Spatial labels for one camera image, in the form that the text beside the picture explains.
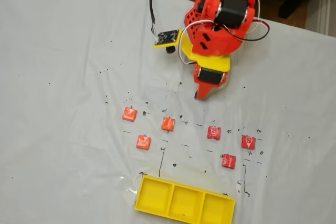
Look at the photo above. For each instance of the red candy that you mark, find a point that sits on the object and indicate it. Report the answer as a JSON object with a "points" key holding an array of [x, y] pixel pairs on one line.
{"points": [[248, 141], [214, 132], [228, 160]]}

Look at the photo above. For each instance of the orange candy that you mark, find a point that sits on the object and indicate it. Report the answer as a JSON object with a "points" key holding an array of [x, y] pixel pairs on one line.
{"points": [[129, 114], [168, 123], [144, 142]]}

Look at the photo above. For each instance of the yellow three-compartment box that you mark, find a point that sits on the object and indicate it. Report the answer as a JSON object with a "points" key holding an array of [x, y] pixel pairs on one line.
{"points": [[183, 203]]}

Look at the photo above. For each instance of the white plastic table cover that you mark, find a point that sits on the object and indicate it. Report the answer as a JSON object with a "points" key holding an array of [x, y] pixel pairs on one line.
{"points": [[52, 77]]}

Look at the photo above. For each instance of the camera board on yellow mount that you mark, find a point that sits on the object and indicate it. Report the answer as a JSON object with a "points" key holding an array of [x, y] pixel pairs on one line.
{"points": [[166, 36]]}

